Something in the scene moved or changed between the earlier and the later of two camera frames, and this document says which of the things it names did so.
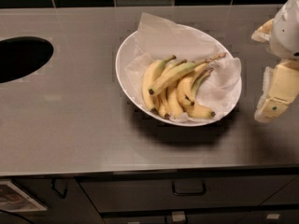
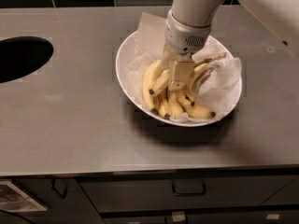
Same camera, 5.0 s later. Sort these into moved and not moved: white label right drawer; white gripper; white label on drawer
Moved: white gripper
Not moved: white label on drawer; white label right drawer
